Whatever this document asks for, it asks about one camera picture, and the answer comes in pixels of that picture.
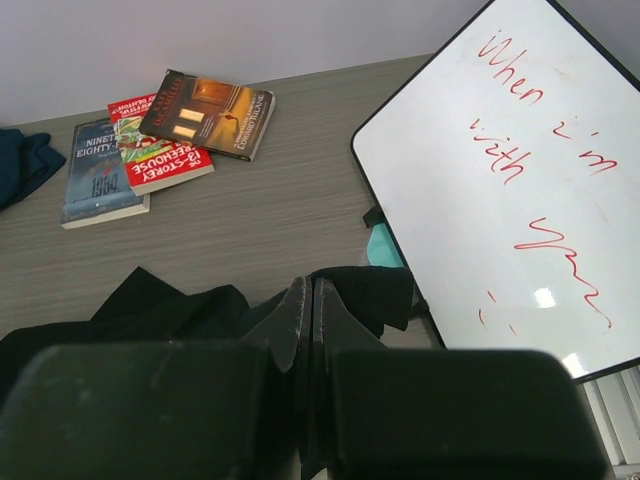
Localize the black t shirt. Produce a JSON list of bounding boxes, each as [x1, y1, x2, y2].
[[1, 266, 415, 396]]

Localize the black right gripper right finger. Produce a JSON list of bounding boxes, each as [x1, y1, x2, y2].
[[310, 279, 608, 479]]

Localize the blue 1984 paperback book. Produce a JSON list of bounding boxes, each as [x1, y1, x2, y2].
[[61, 118, 151, 229]]

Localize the aluminium frame rail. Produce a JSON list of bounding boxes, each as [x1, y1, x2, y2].
[[584, 367, 639, 479]]

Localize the black whiteboard stand foot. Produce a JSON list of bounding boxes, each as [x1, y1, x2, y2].
[[410, 300, 429, 319], [362, 206, 385, 229]]

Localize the red cover book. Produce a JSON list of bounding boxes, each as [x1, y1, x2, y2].
[[107, 94, 214, 196]]

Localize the teal cutting mat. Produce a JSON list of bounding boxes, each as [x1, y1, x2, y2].
[[366, 223, 404, 268]]

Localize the white dry-erase board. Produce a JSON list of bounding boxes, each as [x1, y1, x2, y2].
[[351, 1, 639, 380]]

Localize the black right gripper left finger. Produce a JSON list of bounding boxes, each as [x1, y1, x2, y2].
[[1, 277, 312, 479]]

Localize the navy blue t shirt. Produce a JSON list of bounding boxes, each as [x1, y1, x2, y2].
[[1, 129, 66, 210]]

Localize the dark cover paperback book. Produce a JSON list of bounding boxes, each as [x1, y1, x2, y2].
[[140, 70, 276, 162]]

